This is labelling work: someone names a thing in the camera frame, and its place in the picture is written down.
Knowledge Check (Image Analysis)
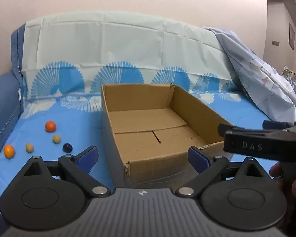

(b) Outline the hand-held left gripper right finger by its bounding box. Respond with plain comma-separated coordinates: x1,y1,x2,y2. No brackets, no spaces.
175,146,273,198

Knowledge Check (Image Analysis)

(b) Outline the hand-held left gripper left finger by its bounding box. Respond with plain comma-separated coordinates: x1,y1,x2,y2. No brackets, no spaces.
22,145,111,198

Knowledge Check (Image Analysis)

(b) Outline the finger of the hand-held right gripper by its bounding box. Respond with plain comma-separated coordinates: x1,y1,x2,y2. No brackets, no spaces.
217,123,245,137
262,120,296,130

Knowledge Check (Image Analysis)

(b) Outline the reddish orange tangerine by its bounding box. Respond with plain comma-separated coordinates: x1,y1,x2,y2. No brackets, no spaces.
45,121,57,133

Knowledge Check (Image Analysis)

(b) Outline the brown cardboard box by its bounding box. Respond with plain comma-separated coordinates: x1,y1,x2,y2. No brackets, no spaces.
101,83,233,188

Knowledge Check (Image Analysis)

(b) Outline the yellowish orange tangerine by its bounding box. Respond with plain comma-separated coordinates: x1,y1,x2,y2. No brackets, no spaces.
3,145,15,159

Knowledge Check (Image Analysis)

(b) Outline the person's right hand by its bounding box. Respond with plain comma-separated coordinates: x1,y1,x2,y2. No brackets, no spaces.
269,163,296,201

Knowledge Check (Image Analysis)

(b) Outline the pale blue printed sheet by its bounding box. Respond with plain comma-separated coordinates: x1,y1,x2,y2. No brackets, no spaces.
202,26,296,124

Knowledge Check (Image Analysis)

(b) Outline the blue fabric sofa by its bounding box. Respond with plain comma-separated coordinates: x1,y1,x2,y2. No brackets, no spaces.
0,23,27,237

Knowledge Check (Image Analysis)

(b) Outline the blue fan print cloth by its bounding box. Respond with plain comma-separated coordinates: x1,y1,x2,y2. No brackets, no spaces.
0,10,287,203

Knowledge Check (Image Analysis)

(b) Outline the small framed wall picture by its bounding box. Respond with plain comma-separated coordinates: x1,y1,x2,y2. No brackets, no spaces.
289,23,295,50

